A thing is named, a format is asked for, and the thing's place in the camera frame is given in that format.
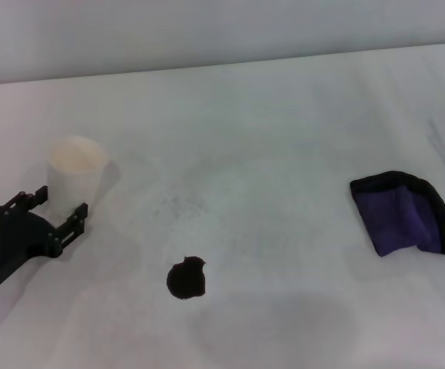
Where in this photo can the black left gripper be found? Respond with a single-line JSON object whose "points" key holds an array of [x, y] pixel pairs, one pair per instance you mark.
{"points": [[14, 246]]}

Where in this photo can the white paper cup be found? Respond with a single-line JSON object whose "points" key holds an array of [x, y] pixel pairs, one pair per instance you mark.
{"points": [[74, 177]]}

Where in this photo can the purple rag with black border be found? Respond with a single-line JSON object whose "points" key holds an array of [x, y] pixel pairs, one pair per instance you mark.
{"points": [[393, 215]]}

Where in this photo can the black water stain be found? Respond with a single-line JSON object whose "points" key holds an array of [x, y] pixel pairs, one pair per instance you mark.
{"points": [[186, 278]]}

